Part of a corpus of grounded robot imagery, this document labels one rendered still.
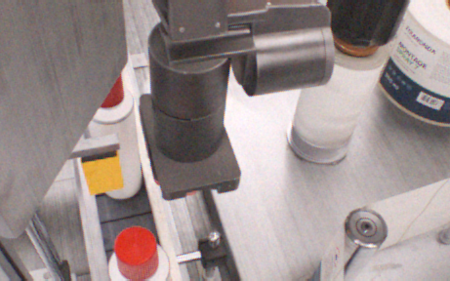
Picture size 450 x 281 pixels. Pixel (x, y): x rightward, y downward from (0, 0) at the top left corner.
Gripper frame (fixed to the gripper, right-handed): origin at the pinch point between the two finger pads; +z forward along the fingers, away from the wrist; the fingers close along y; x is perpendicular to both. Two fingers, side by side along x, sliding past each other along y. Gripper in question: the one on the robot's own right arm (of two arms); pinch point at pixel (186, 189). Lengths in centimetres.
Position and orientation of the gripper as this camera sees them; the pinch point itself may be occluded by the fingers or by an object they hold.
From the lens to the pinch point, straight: 50.2
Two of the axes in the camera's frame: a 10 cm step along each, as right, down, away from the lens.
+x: -9.6, 1.9, -2.2
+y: -2.8, -8.0, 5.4
